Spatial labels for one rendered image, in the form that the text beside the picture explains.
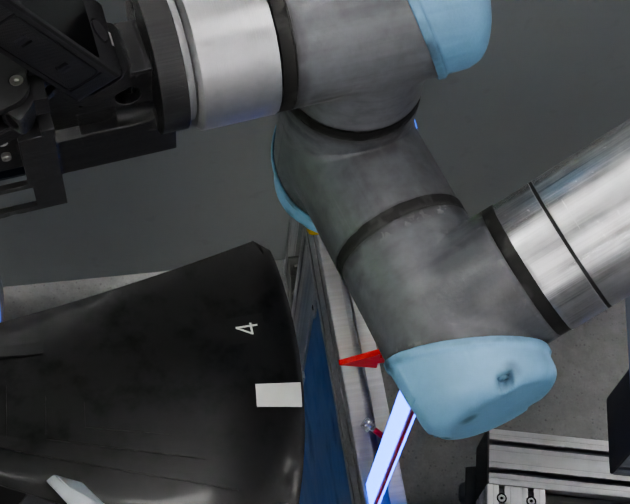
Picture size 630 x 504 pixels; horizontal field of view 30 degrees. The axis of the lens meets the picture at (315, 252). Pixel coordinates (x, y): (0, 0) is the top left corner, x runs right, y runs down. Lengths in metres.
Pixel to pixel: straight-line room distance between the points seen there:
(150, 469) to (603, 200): 0.37
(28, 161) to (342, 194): 0.17
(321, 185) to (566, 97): 1.29
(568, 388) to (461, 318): 1.62
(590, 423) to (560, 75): 0.66
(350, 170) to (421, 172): 0.04
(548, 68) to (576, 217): 1.25
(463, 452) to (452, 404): 1.52
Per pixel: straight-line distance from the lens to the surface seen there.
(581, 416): 2.17
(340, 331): 1.19
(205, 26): 0.53
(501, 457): 1.85
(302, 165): 0.63
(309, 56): 0.54
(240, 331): 0.82
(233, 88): 0.54
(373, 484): 1.08
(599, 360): 2.23
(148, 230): 2.01
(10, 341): 0.83
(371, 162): 0.61
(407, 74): 0.57
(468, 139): 1.92
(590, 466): 1.89
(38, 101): 0.52
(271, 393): 0.82
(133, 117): 0.57
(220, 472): 0.80
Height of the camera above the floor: 1.92
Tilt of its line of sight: 60 degrees down
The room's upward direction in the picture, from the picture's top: 9 degrees clockwise
